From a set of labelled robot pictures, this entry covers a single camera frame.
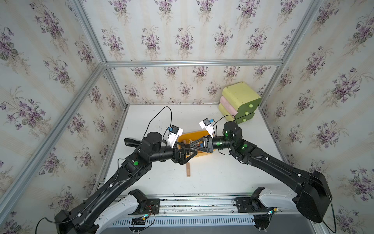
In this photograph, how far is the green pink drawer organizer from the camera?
3.11ft

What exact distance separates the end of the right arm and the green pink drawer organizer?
0.40 meters

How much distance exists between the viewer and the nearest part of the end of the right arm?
0.57 metres
